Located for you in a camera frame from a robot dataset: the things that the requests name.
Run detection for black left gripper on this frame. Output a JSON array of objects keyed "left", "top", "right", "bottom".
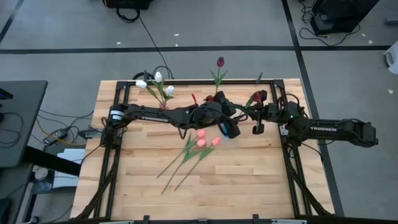
[{"left": 189, "top": 90, "right": 242, "bottom": 140}]

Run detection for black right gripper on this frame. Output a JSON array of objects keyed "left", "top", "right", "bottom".
[{"left": 248, "top": 89, "right": 282, "bottom": 136}]

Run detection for pink artificial tulip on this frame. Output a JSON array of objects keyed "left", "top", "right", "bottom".
[
  {"left": 173, "top": 137, "right": 221, "bottom": 192},
  {"left": 156, "top": 129, "right": 206, "bottom": 179},
  {"left": 160, "top": 139, "right": 207, "bottom": 195}
]

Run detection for black equipment box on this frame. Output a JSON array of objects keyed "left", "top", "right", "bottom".
[{"left": 310, "top": 0, "right": 381, "bottom": 36}]

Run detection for white plastic object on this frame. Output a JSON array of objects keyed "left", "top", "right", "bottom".
[{"left": 384, "top": 40, "right": 398, "bottom": 76}]

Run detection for black power adapter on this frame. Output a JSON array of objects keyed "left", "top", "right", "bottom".
[
  {"left": 77, "top": 128, "right": 104, "bottom": 140},
  {"left": 42, "top": 128, "right": 68, "bottom": 146}
]

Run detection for black equipment case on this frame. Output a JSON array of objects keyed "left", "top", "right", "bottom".
[{"left": 101, "top": 0, "right": 155, "bottom": 11}]

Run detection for white box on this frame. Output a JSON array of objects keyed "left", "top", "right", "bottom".
[{"left": 52, "top": 148, "right": 86, "bottom": 189}]

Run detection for black desk foot bar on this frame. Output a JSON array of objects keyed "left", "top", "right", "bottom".
[{"left": 23, "top": 145, "right": 82, "bottom": 177}]

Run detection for white round object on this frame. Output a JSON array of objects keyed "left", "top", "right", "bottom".
[{"left": 34, "top": 167, "right": 49, "bottom": 181}]

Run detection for clear water bottle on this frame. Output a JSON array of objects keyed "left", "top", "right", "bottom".
[{"left": 30, "top": 180, "right": 53, "bottom": 194}]

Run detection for black desk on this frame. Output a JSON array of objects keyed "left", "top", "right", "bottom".
[{"left": 0, "top": 80, "right": 49, "bottom": 169}]

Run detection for black aluminium table frame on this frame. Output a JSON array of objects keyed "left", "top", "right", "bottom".
[{"left": 73, "top": 78, "right": 336, "bottom": 224}]

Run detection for tangled black floor cables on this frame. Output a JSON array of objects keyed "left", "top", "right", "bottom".
[{"left": 298, "top": 0, "right": 362, "bottom": 47}]

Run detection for coiled black cable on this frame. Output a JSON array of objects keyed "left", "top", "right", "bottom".
[{"left": 132, "top": 71, "right": 155, "bottom": 81}]

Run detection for long black floor cable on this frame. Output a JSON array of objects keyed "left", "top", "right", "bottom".
[{"left": 136, "top": 15, "right": 175, "bottom": 80}]

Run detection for black cable loop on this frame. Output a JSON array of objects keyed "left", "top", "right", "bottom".
[{"left": 115, "top": 7, "right": 141, "bottom": 24}]

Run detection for yellow cable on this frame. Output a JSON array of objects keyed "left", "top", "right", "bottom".
[{"left": 35, "top": 118, "right": 88, "bottom": 147}]

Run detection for thin black desk cables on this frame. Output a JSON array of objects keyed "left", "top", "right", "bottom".
[{"left": 0, "top": 111, "right": 25, "bottom": 147}]

